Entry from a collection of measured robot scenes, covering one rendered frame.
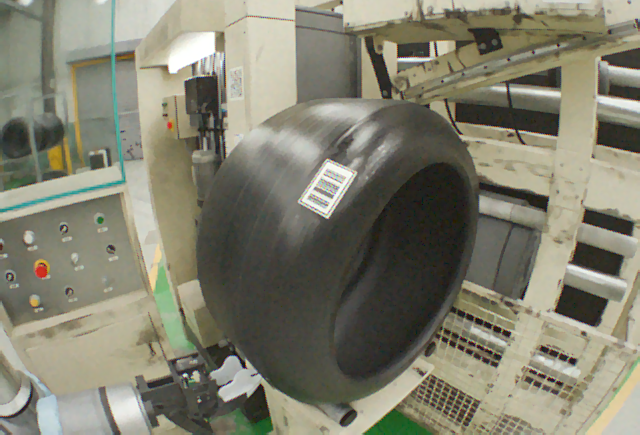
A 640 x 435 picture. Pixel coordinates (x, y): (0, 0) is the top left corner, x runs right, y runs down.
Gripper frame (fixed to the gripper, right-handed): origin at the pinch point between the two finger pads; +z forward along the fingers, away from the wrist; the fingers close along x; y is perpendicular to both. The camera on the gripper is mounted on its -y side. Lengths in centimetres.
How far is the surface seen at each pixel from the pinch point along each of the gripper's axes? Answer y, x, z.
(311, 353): 14.5, -12.0, 1.3
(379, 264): 5.4, 13.1, 46.6
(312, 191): 34.9, -9.2, 1.8
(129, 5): 367, 957, 63
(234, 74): 52, 33, 11
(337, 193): 35.1, -11.6, 3.3
